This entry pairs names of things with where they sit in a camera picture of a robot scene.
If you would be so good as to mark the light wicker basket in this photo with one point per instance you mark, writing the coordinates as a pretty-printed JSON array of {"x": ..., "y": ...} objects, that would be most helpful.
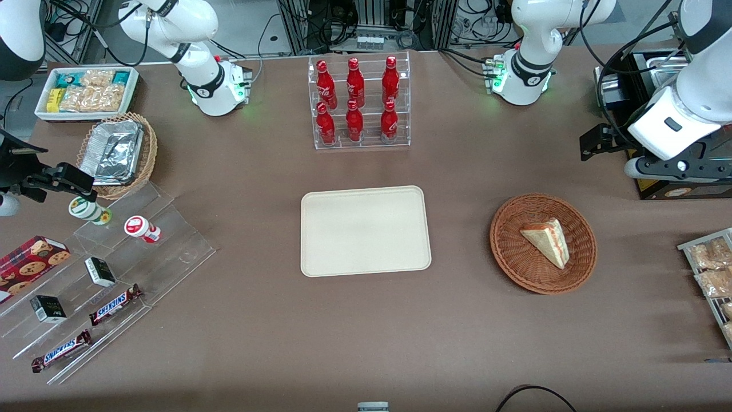
[{"x": 150, "y": 154}]

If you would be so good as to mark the large clear cracker bag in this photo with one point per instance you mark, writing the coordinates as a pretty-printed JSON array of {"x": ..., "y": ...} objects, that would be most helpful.
[{"x": 94, "y": 98}]

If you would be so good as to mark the white rectangular snack bin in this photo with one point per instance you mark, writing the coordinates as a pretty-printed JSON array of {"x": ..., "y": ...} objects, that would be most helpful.
[{"x": 132, "y": 91}]

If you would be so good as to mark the clear acrylic step display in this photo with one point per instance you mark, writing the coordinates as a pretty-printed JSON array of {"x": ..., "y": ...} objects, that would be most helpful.
[{"x": 171, "y": 252}]

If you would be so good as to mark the snickers bar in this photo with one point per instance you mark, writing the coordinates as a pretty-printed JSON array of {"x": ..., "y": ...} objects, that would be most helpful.
[
  {"x": 62, "y": 351},
  {"x": 114, "y": 305}
]

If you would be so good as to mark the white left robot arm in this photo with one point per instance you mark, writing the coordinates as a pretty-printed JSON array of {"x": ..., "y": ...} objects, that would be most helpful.
[{"x": 526, "y": 34}]

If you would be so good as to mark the aluminium foil container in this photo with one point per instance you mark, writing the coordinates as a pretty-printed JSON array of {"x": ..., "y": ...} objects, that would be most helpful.
[{"x": 111, "y": 151}]

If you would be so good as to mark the black food warmer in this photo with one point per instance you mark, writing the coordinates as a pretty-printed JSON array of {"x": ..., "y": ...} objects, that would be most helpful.
[{"x": 657, "y": 191}]

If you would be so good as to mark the small black box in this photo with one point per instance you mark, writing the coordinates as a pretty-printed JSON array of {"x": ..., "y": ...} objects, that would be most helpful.
[
  {"x": 100, "y": 272},
  {"x": 48, "y": 309}
]

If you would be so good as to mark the aluminium frame rack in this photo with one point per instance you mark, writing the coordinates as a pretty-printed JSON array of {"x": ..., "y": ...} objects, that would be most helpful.
[{"x": 297, "y": 28}]

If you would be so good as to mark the green white yogurt cup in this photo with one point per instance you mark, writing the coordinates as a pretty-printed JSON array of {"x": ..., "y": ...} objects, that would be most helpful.
[{"x": 86, "y": 209}]

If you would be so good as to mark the clear acrylic bottle rack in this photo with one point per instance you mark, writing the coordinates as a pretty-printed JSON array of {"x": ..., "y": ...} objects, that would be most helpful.
[{"x": 372, "y": 143}]

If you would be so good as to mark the clear bag of pastry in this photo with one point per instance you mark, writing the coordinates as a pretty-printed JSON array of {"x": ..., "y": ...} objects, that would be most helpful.
[
  {"x": 709, "y": 254},
  {"x": 715, "y": 282}
]

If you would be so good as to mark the white power strip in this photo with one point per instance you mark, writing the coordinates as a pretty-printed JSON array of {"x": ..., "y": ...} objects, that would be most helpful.
[{"x": 370, "y": 42}]

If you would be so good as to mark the yellow snack pack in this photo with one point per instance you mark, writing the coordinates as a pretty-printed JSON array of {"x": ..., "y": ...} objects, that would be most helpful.
[{"x": 54, "y": 100}]

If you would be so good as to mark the teal snack pack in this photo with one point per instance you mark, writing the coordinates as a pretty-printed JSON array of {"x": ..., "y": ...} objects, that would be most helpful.
[{"x": 70, "y": 80}]

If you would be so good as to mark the small clear cracker bag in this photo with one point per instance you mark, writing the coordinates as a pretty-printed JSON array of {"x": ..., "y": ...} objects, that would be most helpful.
[{"x": 97, "y": 77}]

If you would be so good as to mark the red cookie box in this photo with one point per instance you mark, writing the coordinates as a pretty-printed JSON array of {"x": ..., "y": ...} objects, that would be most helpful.
[{"x": 28, "y": 266}]

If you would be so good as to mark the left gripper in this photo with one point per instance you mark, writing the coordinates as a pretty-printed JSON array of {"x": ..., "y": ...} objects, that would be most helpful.
[{"x": 619, "y": 141}]

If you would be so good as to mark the triangle sandwich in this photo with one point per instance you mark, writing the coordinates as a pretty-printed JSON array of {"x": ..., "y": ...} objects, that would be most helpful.
[{"x": 548, "y": 240}]

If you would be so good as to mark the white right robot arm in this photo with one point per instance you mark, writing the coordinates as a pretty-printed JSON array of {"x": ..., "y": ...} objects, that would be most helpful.
[{"x": 171, "y": 23}]

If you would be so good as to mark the brown round wicker basket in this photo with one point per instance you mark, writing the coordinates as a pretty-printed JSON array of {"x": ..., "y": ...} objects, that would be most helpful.
[{"x": 514, "y": 257}]

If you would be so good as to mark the small grey device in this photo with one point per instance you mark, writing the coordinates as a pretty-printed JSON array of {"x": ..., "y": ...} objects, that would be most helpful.
[{"x": 373, "y": 407}]

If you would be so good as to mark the cream plastic tray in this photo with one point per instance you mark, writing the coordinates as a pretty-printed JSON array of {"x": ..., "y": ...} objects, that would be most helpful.
[{"x": 366, "y": 232}]

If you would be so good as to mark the red cola bottle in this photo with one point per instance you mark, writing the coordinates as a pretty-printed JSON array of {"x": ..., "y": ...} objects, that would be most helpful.
[
  {"x": 326, "y": 127},
  {"x": 355, "y": 84},
  {"x": 389, "y": 123},
  {"x": 354, "y": 125},
  {"x": 390, "y": 83},
  {"x": 325, "y": 86}
]

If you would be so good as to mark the red white yogurt cup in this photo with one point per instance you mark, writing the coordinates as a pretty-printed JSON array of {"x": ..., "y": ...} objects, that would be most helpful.
[{"x": 138, "y": 226}]

